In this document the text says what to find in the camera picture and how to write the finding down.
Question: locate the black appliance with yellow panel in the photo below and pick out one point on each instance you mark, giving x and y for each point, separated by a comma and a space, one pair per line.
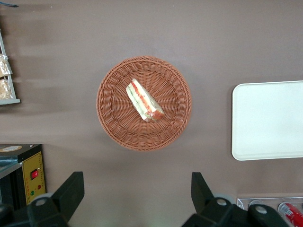
33, 163

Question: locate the bagged bread snack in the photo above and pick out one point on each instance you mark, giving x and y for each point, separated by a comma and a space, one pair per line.
4, 65
5, 89

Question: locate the plastic-wrapped triangle sandwich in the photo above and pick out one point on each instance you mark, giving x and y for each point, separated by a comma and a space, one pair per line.
143, 100

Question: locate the clear acrylic can holder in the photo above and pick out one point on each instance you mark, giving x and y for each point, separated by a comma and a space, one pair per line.
270, 201

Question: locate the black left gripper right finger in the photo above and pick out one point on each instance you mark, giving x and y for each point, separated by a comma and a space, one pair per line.
201, 194

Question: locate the white rectangular tray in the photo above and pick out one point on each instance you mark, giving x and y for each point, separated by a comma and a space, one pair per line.
267, 120

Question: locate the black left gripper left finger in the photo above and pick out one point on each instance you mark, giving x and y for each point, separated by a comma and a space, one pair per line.
68, 189

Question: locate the round brown wicker basket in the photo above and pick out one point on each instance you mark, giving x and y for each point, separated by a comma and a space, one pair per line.
113, 118

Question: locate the grey metal display shelf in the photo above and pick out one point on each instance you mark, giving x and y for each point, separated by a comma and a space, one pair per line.
9, 101

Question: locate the red soda can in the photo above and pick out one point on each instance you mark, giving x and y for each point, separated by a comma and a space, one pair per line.
292, 212

